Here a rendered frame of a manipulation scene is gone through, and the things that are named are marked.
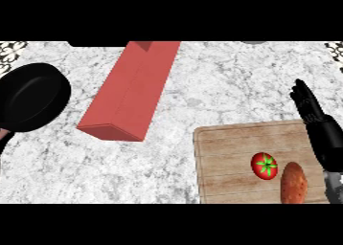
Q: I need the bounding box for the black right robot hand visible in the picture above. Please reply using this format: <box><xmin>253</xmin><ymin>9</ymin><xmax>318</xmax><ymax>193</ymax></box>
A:
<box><xmin>290</xmin><ymin>78</ymin><xmax>343</xmax><ymax>174</ymax></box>

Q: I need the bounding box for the red tomato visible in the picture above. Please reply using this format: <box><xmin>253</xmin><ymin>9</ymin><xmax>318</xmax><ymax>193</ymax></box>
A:
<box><xmin>250</xmin><ymin>151</ymin><xmax>280</xmax><ymax>181</ymax></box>

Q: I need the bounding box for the wooden cutting board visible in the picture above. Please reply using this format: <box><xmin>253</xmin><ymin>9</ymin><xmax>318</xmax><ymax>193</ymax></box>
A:
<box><xmin>193</xmin><ymin>119</ymin><xmax>331</xmax><ymax>205</ymax></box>

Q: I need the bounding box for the red cardboard box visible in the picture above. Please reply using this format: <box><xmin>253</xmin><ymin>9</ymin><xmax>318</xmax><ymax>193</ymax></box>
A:
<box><xmin>76</xmin><ymin>40</ymin><xmax>184</xmax><ymax>143</ymax></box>

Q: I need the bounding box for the brown sweet potato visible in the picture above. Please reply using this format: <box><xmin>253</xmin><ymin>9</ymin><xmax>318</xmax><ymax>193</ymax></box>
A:
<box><xmin>280</xmin><ymin>161</ymin><xmax>311</xmax><ymax>205</ymax></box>

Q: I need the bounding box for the black frying pan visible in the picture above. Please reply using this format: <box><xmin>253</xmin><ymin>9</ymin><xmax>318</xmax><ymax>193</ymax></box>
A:
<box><xmin>0</xmin><ymin>62</ymin><xmax>73</xmax><ymax>144</ymax></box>

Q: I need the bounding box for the black appliance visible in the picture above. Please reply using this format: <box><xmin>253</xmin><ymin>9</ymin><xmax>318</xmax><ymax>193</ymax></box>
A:
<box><xmin>67</xmin><ymin>40</ymin><xmax>129</xmax><ymax>49</ymax></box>

